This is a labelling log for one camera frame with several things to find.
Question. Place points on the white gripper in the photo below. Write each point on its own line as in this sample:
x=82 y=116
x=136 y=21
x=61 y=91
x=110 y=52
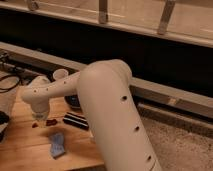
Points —
x=39 y=116

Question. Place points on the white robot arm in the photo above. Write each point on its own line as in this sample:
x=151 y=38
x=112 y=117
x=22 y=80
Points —
x=102 y=88

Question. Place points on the dark ceramic bowl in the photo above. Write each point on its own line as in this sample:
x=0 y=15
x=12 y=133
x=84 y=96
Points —
x=72 y=101

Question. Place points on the black object at left edge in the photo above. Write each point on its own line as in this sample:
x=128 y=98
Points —
x=4 y=120

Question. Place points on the blue sponge cloth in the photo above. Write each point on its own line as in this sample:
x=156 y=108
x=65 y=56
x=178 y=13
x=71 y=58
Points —
x=57 y=145

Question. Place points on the black rectangular box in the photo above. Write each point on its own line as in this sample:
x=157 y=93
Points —
x=76 y=120

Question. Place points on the metal rail frame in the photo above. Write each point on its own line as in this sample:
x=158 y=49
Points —
x=188 y=21

